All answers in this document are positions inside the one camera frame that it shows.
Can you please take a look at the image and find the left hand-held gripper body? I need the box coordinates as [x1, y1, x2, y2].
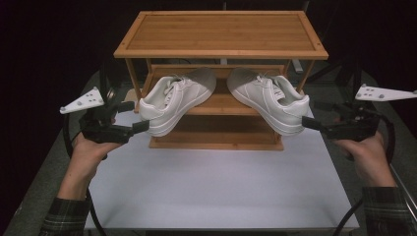
[59, 86, 136, 146]

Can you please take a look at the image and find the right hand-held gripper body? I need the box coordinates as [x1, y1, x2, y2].
[326, 83, 417, 143]

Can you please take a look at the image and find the white sneaker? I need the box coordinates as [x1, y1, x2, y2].
[226, 66, 311, 138]
[139, 66, 217, 138]

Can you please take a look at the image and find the wooden three-tier shoe rack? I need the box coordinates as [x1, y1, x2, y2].
[113, 10, 329, 151]

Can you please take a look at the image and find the person's left hand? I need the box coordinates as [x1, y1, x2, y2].
[66, 132, 123, 184]

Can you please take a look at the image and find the person's right hand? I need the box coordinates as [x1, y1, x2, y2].
[331, 130, 393, 182]

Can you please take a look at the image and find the white stand foot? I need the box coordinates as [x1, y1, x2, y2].
[291, 58, 305, 74]

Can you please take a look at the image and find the metal rail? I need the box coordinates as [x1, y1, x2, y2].
[339, 87, 417, 225]
[38, 88, 116, 236]

